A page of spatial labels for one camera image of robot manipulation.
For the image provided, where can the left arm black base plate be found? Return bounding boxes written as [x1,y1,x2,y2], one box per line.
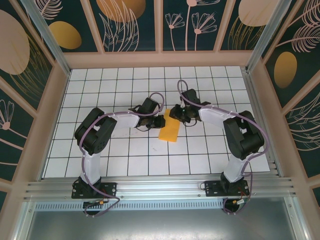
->
[71,181,118,200]

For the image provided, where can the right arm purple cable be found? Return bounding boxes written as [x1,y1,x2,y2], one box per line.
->
[176,79,271,216]

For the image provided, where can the grey metal sheet panel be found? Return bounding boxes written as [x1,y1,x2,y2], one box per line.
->
[14,197,310,240]

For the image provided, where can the slotted cable tray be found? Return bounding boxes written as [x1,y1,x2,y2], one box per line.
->
[34,201,226,212]

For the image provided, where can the aluminium frame post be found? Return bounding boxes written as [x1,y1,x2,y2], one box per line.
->
[19,0,71,77]
[244,0,293,74]

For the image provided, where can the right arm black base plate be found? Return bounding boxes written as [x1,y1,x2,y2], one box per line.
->
[204,180,251,198]

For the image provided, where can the aluminium mounting rail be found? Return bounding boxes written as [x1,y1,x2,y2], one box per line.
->
[23,176,299,201]

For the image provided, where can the aluminium side rail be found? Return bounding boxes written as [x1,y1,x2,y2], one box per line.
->
[241,67,280,177]

